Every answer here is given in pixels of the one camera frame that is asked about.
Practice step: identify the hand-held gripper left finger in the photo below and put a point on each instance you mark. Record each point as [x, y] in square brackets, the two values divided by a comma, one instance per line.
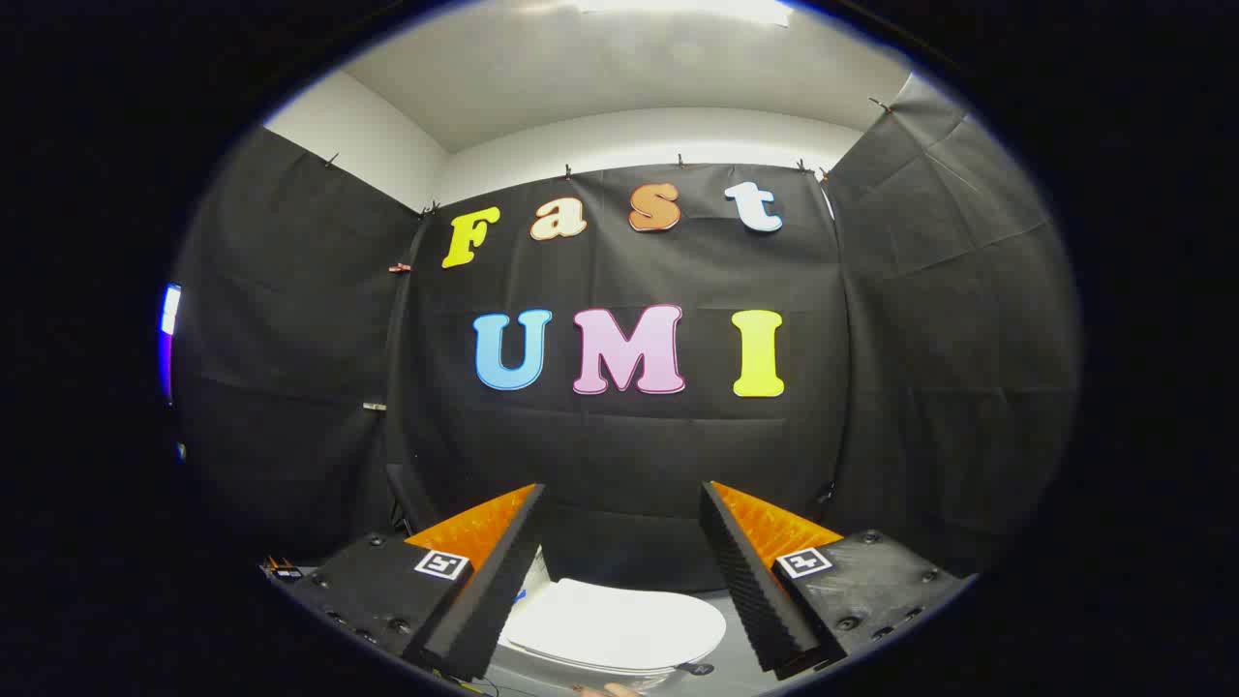
[494, 590]

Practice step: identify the white toilet lid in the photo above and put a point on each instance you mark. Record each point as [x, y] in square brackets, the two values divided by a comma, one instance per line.
[619, 624]

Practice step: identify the glowing screen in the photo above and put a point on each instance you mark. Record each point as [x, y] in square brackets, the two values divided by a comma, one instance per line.
[170, 319]

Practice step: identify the small dark gadget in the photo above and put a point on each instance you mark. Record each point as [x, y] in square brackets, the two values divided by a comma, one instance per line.
[287, 573]

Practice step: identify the row of dark cloth clips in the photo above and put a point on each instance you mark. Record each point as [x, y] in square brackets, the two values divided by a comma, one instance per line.
[568, 172]

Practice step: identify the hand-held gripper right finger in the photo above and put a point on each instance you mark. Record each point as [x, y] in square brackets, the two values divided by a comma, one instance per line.
[750, 590]

